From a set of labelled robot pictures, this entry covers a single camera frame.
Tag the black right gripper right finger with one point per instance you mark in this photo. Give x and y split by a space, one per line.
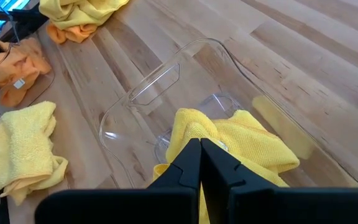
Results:
291 205

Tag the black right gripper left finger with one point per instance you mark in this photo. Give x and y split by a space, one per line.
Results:
120 205

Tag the yellow microfiber towel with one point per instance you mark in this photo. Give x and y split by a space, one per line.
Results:
259 149
79 12
20 146

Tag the orange microfiber towel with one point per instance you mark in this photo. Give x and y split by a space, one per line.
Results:
14 65
73 34

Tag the clear plastic bin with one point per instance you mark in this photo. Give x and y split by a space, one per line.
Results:
42 90
120 130

